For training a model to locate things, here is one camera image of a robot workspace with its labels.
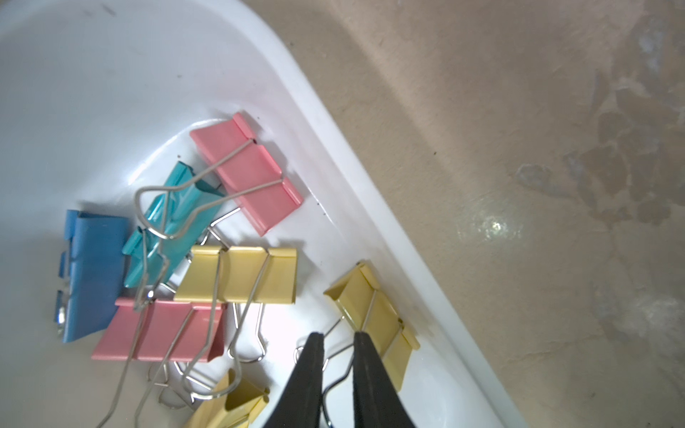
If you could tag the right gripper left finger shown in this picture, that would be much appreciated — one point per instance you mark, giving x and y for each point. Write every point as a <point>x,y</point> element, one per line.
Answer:
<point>300,402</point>

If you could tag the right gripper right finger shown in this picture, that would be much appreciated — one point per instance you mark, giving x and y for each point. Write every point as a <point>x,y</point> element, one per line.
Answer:
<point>376,402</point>

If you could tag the yellow binder clip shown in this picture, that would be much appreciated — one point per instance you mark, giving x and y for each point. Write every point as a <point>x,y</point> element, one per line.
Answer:
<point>240,408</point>
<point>240,277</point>
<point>366,308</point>

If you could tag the teal binder clip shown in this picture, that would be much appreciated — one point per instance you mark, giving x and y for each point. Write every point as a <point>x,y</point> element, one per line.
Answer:
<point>171,217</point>

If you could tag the white plastic storage box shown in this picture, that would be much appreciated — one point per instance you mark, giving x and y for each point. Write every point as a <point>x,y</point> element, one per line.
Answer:
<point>97,100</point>

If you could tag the yellow binder clip bottom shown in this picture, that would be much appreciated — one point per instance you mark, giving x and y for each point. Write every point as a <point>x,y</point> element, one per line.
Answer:
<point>240,408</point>

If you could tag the pink binder clip lower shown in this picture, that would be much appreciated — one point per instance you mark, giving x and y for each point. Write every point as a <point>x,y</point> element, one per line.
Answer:
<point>161,333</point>

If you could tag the pink binder clip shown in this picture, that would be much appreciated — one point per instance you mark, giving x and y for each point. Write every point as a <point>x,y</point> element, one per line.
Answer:
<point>245,168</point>
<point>161,333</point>

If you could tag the pink binder clip upper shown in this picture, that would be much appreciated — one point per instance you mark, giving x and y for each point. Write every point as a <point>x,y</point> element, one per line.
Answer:
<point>245,168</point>

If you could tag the blue binder clip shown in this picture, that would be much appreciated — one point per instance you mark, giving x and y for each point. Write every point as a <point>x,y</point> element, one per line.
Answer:
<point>92,267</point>

